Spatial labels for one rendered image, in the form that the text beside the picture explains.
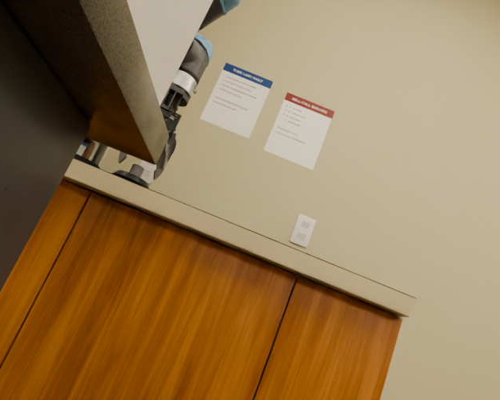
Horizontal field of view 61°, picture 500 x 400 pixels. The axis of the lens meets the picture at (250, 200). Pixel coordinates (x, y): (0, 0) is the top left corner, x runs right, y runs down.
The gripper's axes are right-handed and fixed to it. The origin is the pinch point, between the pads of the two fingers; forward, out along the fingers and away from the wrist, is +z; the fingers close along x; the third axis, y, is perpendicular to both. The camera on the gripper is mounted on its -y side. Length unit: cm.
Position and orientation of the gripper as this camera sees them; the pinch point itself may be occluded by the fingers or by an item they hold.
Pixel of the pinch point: (138, 167)
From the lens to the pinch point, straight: 101.3
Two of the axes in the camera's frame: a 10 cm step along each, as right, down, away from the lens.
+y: 3.3, -1.4, -9.3
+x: 8.7, 4.3, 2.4
